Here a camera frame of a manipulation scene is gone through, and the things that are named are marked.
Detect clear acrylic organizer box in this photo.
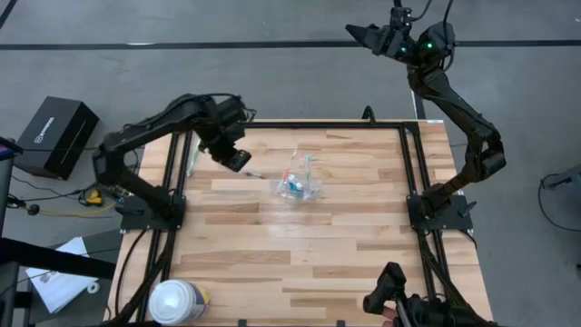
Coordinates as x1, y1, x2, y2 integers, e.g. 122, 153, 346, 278
271, 147, 325, 202

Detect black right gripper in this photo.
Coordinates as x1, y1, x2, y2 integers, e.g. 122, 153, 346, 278
345, 23, 419, 60

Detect black cardboard box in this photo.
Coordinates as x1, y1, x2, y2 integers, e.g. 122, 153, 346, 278
13, 95, 101, 181

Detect black floor cable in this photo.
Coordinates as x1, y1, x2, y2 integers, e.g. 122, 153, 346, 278
537, 172, 581, 233

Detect person's hand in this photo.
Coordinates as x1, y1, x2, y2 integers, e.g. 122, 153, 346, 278
379, 306, 399, 327

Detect white lidded wipes canister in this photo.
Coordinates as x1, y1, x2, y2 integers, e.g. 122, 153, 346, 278
147, 279, 212, 327

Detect green and white toothbrush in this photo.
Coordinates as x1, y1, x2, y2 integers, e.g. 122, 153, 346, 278
186, 135, 204, 177
303, 153, 314, 192

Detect yellow cable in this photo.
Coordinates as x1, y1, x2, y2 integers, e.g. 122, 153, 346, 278
38, 202, 117, 218

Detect grey stand leg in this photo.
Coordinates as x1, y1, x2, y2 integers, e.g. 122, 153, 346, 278
539, 163, 581, 191

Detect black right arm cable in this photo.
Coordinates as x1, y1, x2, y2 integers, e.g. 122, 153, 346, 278
442, 0, 456, 28

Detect dark equipment stand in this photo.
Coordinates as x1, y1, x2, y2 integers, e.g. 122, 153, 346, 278
0, 135, 117, 327

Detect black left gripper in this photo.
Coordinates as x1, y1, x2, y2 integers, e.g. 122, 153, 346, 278
202, 122, 252, 173

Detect black aluminium table frame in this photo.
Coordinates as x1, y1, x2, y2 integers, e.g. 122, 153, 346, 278
102, 104, 498, 327

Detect white paper sheets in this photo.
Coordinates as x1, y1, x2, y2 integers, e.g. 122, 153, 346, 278
25, 235, 100, 314

